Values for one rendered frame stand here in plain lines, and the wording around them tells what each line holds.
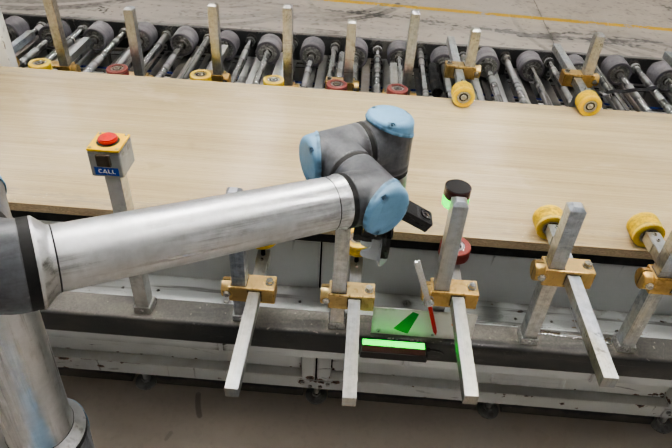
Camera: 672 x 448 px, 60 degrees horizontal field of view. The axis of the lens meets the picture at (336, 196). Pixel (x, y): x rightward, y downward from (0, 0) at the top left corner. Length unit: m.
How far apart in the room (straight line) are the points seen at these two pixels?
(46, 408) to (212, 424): 1.16
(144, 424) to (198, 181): 0.96
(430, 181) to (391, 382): 0.76
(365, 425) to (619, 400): 0.88
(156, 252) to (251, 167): 1.01
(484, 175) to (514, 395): 0.81
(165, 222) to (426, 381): 1.52
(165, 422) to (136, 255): 1.54
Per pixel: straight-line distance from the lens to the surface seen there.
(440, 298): 1.46
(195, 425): 2.24
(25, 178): 1.85
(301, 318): 1.57
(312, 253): 1.67
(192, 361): 2.19
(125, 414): 2.32
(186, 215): 0.79
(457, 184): 1.33
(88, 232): 0.77
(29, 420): 1.15
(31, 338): 1.02
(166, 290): 1.79
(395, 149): 1.05
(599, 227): 1.74
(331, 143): 0.99
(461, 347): 1.36
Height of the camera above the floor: 1.89
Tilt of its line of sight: 37 degrees down
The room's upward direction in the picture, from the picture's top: 3 degrees clockwise
